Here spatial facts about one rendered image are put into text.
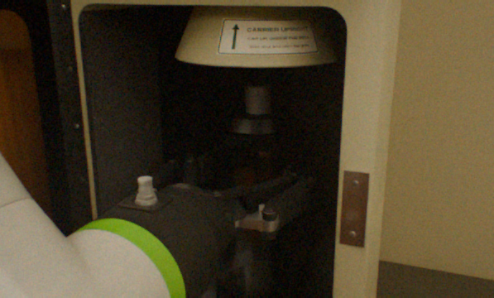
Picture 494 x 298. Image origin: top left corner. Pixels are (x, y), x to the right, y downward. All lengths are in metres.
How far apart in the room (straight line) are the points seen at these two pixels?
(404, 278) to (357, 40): 0.54
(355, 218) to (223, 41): 0.20
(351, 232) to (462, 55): 0.45
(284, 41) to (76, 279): 0.29
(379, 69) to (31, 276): 0.29
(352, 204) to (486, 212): 0.49
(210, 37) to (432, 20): 0.45
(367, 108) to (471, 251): 0.55
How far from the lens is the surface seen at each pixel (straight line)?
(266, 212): 0.43
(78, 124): 0.56
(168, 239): 0.34
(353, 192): 0.46
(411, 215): 0.93
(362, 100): 0.43
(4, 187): 0.29
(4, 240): 0.27
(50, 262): 0.27
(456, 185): 0.90
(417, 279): 0.89
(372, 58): 0.43
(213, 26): 0.49
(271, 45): 0.47
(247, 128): 0.53
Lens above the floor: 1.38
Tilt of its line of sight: 18 degrees down
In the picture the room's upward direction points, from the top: straight up
